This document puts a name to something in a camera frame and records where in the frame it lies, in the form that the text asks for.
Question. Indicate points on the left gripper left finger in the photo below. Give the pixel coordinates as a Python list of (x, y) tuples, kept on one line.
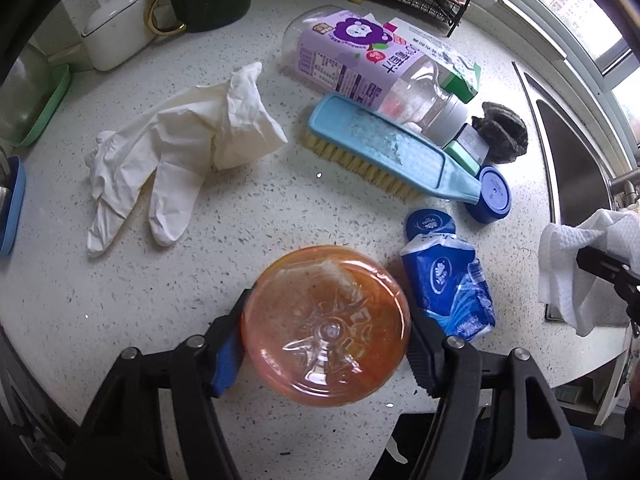
[(226, 348)]

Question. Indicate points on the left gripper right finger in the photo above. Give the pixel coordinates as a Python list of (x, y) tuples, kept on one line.
[(426, 356)]

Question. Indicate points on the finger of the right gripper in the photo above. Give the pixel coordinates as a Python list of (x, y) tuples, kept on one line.
[(592, 263)]

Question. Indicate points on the white paper towel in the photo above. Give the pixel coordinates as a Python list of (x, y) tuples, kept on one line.
[(613, 232)]

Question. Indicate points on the blue tissue packet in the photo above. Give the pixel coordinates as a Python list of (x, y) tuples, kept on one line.
[(445, 275)]

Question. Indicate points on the orange plastic bottle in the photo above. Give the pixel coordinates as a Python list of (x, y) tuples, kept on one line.
[(325, 326)]

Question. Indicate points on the blue round lid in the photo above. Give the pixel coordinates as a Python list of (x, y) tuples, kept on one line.
[(495, 197)]

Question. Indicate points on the black green small box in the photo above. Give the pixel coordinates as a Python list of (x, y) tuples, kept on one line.
[(468, 149)]

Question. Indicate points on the white latex glove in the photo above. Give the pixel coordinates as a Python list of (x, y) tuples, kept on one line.
[(174, 145)]

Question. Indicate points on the stainless steel sink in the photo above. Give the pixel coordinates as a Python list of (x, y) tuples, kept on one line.
[(577, 178)]

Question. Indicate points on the blue scrub brush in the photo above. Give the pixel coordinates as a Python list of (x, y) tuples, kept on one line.
[(385, 154)]

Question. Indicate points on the dark scouring pad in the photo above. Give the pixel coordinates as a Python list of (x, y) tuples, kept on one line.
[(504, 132)]

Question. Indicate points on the white green medicine box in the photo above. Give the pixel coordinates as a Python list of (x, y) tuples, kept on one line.
[(457, 74)]

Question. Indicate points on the purple label plastic bottle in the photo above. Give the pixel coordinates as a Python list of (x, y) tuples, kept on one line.
[(381, 68)]

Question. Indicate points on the green coaster tray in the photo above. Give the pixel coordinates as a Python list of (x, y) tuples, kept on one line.
[(62, 76)]

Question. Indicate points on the glass carafe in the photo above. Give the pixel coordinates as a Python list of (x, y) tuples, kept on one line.
[(24, 93)]

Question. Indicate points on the white ceramic sugar jar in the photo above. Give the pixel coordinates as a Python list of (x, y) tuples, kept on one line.
[(115, 32)]

